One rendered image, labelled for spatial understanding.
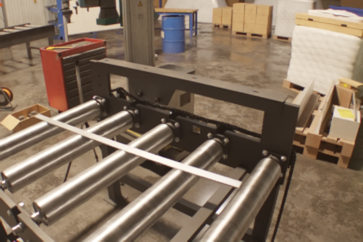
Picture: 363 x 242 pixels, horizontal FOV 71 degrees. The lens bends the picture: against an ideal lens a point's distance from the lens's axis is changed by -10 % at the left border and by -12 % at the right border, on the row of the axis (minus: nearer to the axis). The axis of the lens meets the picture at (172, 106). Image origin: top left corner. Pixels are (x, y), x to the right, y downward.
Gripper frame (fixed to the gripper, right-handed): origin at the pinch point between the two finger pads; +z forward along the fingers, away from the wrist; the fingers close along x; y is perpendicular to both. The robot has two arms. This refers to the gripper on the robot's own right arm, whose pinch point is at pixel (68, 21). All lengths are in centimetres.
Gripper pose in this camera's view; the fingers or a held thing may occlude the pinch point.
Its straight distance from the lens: 353.0
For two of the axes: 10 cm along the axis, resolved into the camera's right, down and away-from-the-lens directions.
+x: 4.1, -3.5, 8.4
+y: 9.0, 0.3, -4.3
